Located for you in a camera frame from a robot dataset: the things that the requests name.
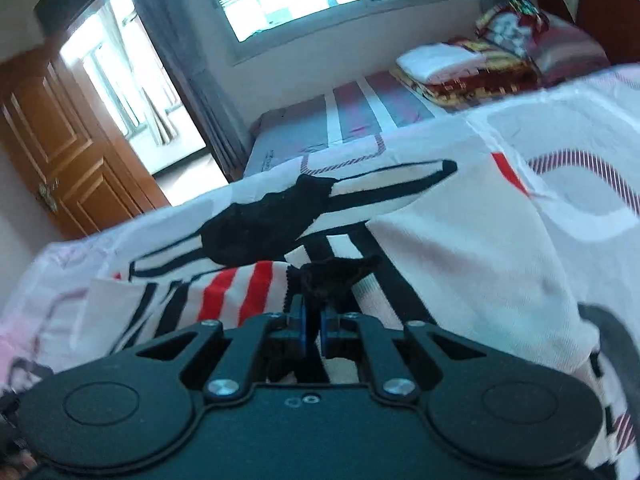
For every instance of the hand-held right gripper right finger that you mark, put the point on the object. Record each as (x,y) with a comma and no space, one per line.
(327,334)

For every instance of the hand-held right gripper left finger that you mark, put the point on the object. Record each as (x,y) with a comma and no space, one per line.
(299,327)

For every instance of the black white red striped sweater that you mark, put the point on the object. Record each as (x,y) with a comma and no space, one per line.
(260,220)

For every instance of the pink grey bed sheet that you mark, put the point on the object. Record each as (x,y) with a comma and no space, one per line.
(500,260)

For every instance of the beige curtain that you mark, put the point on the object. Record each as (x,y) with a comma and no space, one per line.
(161,117)

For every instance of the wooden door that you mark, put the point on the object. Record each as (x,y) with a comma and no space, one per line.
(70,150)

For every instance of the folded red patterned blanket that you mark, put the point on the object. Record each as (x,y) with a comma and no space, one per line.
(480,87)

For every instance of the folded white towel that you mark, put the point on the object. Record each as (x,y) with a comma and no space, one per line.
(435,62)

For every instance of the red striped pillow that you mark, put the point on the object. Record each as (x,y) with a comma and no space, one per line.
(560,50)

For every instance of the red flower-shaped headboard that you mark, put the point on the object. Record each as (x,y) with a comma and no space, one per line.
(605,15)

